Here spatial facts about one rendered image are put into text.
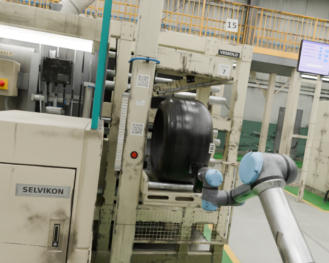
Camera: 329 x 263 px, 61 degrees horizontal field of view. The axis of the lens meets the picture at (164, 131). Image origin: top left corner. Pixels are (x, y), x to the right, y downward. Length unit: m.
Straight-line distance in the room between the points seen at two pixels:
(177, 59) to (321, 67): 4.04
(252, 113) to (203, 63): 9.80
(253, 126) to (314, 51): 6.51
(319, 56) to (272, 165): 4.83
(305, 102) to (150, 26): 11.39
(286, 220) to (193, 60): 1.39
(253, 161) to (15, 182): 0.75
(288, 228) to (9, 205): 0.82
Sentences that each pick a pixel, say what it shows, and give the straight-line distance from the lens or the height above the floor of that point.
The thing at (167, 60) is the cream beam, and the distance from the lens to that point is 2.03.
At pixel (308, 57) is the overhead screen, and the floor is 2.58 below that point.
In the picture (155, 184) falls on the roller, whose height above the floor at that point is 0.91.
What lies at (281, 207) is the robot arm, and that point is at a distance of 0.99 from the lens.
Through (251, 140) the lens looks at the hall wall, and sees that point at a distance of 11.83.
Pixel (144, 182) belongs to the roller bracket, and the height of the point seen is 0.93.
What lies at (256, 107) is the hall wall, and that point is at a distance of 11.89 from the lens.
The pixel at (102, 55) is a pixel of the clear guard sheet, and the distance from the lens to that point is 0.87.
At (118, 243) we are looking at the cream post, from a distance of 1.91.
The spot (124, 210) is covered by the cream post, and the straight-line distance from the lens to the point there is 1.82.
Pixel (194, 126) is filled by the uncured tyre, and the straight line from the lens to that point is 1.61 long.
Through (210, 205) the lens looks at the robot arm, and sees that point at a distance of 1.36.
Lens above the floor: 1.35
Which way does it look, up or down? 4 degrees down
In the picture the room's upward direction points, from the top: 7 degrees clockwise
